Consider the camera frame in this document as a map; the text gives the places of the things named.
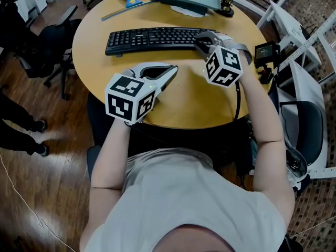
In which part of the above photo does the blue plastic scraper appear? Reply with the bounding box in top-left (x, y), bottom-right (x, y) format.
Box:
top-left (119, 0), bottom-right (144, 9)

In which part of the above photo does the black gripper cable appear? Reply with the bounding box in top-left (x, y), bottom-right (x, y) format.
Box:
top-left (232, 79), bottom-right (243, 123)

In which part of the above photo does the person's right forearm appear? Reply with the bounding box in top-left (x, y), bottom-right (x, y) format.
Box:
top-left (236, 59), bottom-right (286, 144)

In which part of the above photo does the white metal shelf rack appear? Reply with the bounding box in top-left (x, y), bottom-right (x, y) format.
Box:
top-left (277, 9), bottom-right (336, 180)

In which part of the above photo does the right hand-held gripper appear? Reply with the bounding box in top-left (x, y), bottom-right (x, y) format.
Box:
top-left (194, 30), bottom-right (253, 89)

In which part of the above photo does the person's left forearm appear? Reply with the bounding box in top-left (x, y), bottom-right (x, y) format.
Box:
top-left (90, 118), bottom-right (132, 190)

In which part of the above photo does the crumpled white paper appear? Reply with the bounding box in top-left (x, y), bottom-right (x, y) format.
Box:
top-left (170, 5), bottom-right (209, 18)

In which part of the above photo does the black computer keyboard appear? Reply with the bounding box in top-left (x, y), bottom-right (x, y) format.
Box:
top-left (104, 27), bottom-right (220, 58)

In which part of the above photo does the thin white cord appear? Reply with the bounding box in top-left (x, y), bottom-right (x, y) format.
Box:
top-left (0, 155), bottom-right (77, 252)

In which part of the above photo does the black round seat chair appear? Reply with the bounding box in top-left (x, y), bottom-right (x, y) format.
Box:
top-left (278, 100), bottom-right (326, 167)

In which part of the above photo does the small white table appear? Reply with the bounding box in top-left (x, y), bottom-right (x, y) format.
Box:
top-left (256, 0), bottom-right (322, 73)

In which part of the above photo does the grey pouch with electronics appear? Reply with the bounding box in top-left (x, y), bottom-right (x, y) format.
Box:
top-left (285, 138), bottom-right (311, 191)

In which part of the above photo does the person's white shirt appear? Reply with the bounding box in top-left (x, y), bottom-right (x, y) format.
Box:
top-left (79, 147), bottom-right (287, 252)

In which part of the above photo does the black clamp mount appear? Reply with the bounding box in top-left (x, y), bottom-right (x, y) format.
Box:
top-left (258, 62), bottom-right (275, 85)

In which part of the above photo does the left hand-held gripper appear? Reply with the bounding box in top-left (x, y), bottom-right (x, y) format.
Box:
top-left (104, 62), bottom-right (180, 123)

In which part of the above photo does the long thin ruler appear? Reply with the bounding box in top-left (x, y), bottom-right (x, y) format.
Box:
top-left (101, 0), bottom-right (161, 22)

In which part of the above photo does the table lamp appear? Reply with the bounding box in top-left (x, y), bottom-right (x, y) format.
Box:
top-left (219, 0), bottom-right (235, 17)

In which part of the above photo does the small black monitor device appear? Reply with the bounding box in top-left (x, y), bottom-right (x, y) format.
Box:
top-left (254, 42), bottom-right (281, 68)

